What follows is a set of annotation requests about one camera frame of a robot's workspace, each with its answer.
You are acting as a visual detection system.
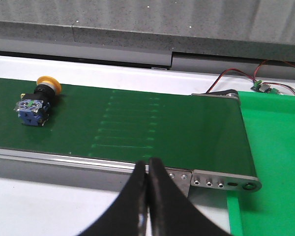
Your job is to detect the bright green plastic sheet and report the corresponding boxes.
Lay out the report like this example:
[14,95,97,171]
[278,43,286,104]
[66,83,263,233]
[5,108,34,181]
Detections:
[227,91,295,236]

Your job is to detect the green conveyor belt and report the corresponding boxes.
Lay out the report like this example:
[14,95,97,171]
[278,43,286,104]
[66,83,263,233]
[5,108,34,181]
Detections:
[0,78,256,177]

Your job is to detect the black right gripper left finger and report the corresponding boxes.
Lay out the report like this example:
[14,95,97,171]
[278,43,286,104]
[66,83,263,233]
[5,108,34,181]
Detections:
[80,161,148,236]

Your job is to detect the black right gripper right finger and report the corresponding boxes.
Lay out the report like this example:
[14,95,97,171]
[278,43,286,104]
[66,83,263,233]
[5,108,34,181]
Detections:
[147,158,229,236]

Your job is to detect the yellow push button switch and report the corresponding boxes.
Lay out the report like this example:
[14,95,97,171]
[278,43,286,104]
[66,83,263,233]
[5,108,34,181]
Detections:
[14,76,62,126]

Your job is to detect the grey stone countertop slab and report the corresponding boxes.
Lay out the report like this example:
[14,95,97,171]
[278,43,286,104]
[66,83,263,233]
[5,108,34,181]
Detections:
[0,0,295,61]

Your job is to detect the aluminium conveyor frame rail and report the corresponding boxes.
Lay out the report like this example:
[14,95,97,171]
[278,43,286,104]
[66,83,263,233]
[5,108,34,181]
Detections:
[0,147,195,195]

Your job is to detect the steel conveyor end bracket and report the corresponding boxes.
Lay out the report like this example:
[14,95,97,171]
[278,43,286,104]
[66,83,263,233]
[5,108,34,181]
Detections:
[191,170,262,192]

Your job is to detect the small green circuit board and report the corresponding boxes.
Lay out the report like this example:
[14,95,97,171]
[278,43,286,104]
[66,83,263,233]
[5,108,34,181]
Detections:
[251,80,280,94]

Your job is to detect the red and black wires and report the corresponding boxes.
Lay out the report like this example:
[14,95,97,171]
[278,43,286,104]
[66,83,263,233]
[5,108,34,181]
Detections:
[206,59,295,96]

